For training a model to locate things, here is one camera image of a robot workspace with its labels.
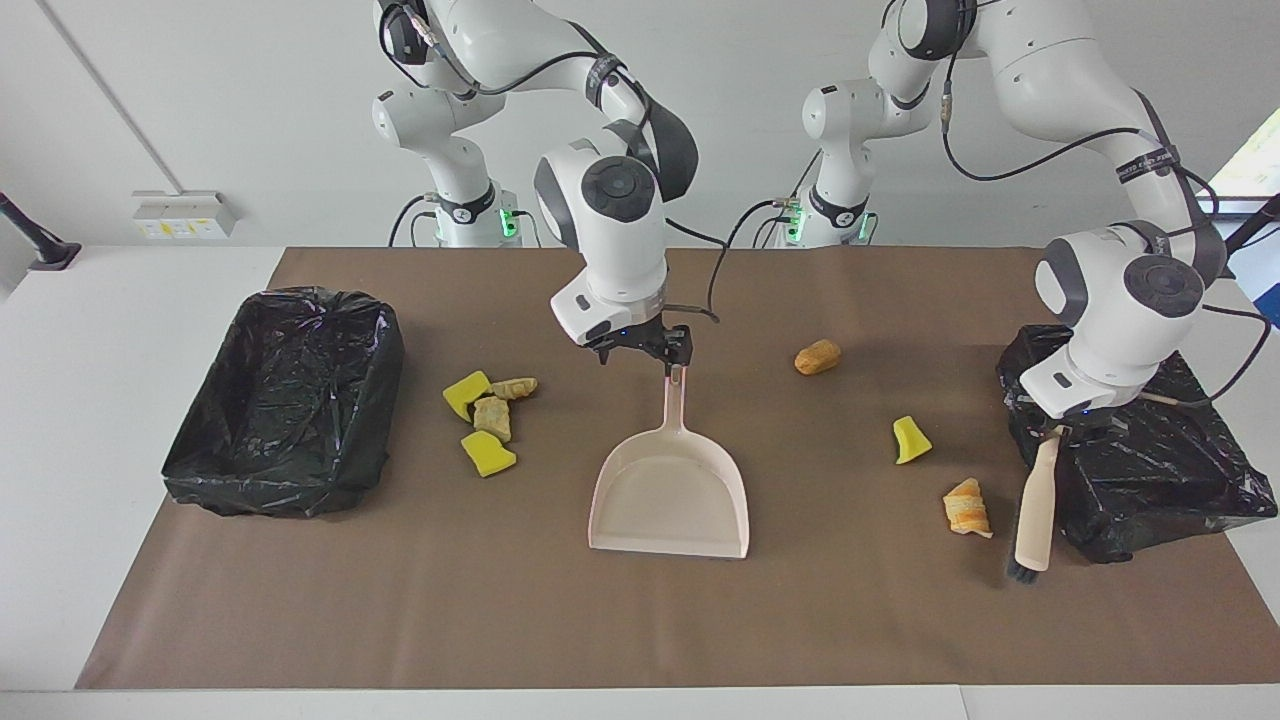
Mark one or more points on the white wall socket box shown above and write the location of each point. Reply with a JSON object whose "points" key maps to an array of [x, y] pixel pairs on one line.
{"points": [[185, 215]]}

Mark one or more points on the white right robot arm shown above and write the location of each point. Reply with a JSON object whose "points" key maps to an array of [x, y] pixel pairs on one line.
{"points": [[615, 250]]}

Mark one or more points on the sliced bread loaf piece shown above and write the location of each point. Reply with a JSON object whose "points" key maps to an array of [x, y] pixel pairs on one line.
{"points": [[967, 508]]}

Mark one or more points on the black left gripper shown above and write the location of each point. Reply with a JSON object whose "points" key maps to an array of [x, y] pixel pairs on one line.
{"points": [[1085, 422]]}

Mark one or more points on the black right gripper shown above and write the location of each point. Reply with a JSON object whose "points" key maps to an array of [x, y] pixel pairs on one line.
{"points": [[645, 335]]}

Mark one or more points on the lumpy beige bread chunk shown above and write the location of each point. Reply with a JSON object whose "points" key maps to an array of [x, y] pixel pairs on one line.
{"points": [[515, 387]]}

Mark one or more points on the square beige bread chunk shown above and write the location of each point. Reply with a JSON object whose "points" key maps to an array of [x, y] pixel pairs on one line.
{"points": [[492, 418]]}

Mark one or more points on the beige plastic dustpan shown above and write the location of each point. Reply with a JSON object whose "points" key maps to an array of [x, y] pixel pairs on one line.
{"points": [[670, 490]]}

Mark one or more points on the black bag lined bin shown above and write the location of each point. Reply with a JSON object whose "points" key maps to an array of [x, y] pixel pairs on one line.
{"points": [[290, 400], [1150, 480]]}

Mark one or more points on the brown paper table mat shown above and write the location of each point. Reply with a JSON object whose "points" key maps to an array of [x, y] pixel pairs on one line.
{"points": [[640, 620]]}

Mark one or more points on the yellow sponge piece green backing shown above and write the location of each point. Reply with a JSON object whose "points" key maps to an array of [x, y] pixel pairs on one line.
{"points": [[910, 442]]}

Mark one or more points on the bright window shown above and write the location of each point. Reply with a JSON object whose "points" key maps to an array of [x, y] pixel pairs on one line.
{"points": [[1255, 165]]}

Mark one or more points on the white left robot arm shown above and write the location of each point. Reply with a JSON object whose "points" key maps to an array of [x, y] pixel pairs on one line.
{"points": [[1085, 340]]}

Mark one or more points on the brown bread roll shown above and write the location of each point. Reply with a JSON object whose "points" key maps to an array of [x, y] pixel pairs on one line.
{"points": [[818, 357]]}

